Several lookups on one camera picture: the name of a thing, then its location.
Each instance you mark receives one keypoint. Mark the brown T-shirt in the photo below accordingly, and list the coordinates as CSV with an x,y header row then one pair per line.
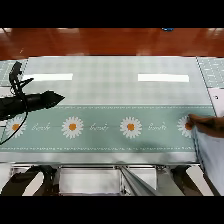
x,y
208,126

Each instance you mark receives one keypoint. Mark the silver frame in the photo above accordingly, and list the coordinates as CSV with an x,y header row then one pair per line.
x,y
140,186

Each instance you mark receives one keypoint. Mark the light blue garment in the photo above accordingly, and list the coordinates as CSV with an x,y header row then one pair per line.
x,y
211,156

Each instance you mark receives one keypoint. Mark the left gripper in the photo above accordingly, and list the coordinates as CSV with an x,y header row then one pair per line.
x,y
48,99

